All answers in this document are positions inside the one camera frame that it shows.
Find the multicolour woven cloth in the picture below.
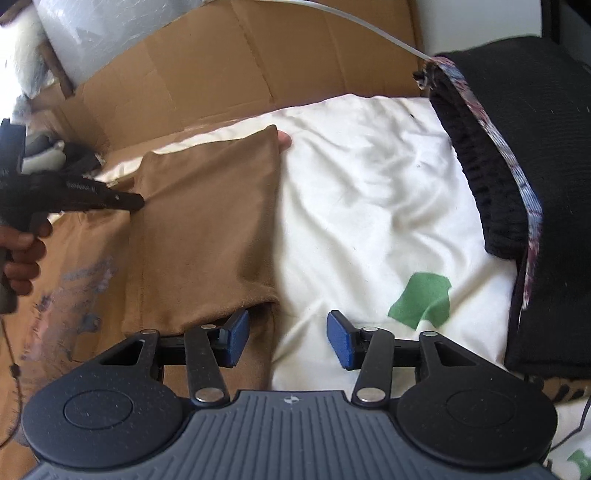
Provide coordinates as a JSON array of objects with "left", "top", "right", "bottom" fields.
[{"left": 413, "top": 55, "right": 543, "bottom": 310}]

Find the black garment pile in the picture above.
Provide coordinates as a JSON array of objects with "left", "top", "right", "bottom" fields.
[{"left": 65, "top": 142, "right": 102, "bottom": 176}]

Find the leopard print cloth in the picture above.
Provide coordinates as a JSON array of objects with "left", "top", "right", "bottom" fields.
[{"left": 542, "top": 376, "right": 591, "bottom": 404}]

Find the white cable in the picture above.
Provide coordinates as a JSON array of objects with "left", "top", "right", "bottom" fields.
[{"left": 295, "top": 0, "right": 435, "bottom": 61}]

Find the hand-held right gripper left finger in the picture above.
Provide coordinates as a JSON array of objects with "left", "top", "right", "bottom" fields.
[{"left": 95, "top": 309, "right": 251, "bottom": 407}]

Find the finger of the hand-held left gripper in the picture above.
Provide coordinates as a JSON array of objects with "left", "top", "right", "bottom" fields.
[{"left": 48, "top": 178, "right": 146, "bottom": 215}]

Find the black folded sweater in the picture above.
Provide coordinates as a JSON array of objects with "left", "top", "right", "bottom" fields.
[{"left": 429, "top": 34, "right": 591, "bottom": 381}]

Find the clear bubble wrap roll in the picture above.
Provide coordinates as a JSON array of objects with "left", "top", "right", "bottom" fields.
[{"left": 32, "top": 0, "right": 232, "bottom": 97}]

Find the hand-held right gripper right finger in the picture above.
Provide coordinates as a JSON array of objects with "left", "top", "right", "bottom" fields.
[{"left": 327, "top": 310, "right": 481, "bottom": 407}]

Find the person's left hand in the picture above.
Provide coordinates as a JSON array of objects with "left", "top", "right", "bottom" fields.
[{"left": 0, "top": 220, "right": 54, "bottom": 297}]

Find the cream cartoon printed bedsheet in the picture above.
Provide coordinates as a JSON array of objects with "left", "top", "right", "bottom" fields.
[{"left": 95, "top": 95, "right": 591, "bottom": 480}]

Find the thin black cord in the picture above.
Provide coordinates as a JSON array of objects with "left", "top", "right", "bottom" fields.
[{"left": 0, "top": 318, "right": 24, "bottom": 448}]

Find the brown printed t-shirt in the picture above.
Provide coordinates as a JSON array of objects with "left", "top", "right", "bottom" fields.
[{"left": 0, "top": 124, "right": 282, "bottom": 446}]

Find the brown cardboard sheet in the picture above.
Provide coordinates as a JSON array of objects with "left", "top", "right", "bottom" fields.
[{"left": 28, "top": 0, "right": 426, "bottom": 158}]

